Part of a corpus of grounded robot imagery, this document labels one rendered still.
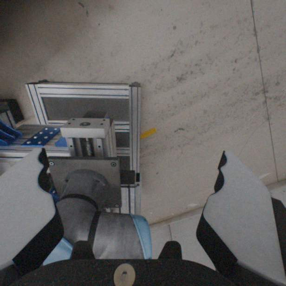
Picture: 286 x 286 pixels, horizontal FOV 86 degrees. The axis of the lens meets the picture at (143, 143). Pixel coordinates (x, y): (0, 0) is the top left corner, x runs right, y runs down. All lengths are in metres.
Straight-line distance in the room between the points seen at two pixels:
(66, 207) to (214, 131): 1.54
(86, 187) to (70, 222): 0.10
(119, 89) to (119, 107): 0.14
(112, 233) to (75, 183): 0.18
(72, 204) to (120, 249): 0.16
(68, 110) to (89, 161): 0.94
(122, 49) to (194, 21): 0.57
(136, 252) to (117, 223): 0.07
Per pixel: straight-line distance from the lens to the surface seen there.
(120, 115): 1.30
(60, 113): 1.44
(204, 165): 1.94
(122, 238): 0.41
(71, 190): 0.50
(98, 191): 0.50
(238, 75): 1.66
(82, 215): 0.44
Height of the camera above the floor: 1.43
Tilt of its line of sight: 61 degrees down
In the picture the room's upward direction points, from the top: 179 degrees clockwise
